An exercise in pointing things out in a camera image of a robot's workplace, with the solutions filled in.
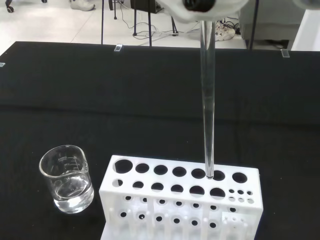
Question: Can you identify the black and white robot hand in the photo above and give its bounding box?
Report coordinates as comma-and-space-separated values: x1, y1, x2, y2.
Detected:
153, 0, 320, 25

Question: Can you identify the white test tube rack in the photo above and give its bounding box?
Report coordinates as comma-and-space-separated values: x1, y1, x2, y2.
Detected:
98, 154, 265, 240

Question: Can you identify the clear glass beaker with water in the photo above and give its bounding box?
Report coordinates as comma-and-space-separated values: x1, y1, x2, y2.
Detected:
38, 144, 96, 215

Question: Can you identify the black tripod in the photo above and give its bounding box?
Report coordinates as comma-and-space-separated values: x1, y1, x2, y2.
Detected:
132, 0, 179, 48

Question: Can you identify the person's foot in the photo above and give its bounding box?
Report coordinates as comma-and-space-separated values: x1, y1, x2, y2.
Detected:
69, 0, 96, 12
214, 20, 237, 42

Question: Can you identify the black stand leg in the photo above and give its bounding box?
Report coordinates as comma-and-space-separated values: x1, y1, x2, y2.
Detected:
100, 0, 119, 46

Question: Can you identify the grey box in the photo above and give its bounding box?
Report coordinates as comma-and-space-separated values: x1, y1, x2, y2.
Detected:
238, 6, 305, 43

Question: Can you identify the black bench cloth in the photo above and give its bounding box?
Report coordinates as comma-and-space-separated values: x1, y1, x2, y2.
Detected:
0, 40, 320, 240

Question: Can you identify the white cabinet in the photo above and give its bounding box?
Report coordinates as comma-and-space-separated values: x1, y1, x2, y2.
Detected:
290, 9, 320, 53

